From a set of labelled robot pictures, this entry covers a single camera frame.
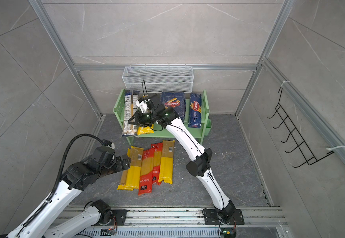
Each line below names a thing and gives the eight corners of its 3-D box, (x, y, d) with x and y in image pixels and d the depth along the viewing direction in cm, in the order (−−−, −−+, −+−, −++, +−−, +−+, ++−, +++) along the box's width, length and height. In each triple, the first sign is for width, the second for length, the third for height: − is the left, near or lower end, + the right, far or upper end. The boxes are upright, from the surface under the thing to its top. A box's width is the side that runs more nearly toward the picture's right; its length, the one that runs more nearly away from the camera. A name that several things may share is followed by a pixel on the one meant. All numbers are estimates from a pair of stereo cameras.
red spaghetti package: (147, 185, 85) (146, 183, 83) (152, 145, 103) (151, 142, 100) (161, 185, 85) (160, 183, 83) (163, 145, 103) (163, 142, 100)
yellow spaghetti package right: (158, 183, 86) (158, 181, 84) (161, 143, 105) (161, 140, 102) (173, 183, 86) (173, 181, 84) (174, 143, 105) (174, 140, 102)
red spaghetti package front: (137, 194, 82) (135, 192, 79) (144, 151, 100) (143, 148, 97) (151, 194, 82) (150, 192, 79) (156, 151, 100) (155, 148, 97)
